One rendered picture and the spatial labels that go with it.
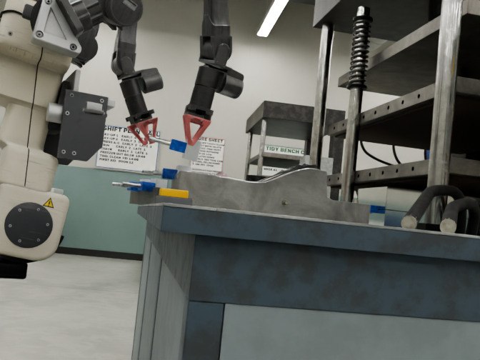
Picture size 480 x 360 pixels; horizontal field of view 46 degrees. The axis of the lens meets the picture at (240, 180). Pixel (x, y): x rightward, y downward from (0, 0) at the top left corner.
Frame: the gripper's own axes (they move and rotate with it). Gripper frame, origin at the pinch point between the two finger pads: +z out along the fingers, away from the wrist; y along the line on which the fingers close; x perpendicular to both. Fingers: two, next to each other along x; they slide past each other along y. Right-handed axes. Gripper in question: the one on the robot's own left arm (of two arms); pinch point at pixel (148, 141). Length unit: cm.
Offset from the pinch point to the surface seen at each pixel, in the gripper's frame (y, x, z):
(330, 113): 324, -316, 44
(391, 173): -12, -80, 38
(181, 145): -34.3, 3.7, 2.3
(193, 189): -41.1, 7.0, 13.1
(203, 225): -99, 31, 9
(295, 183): -48, -17, 20
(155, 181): -6.1, 4.1, 11.8
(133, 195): 10.7, 6.9, 15.4
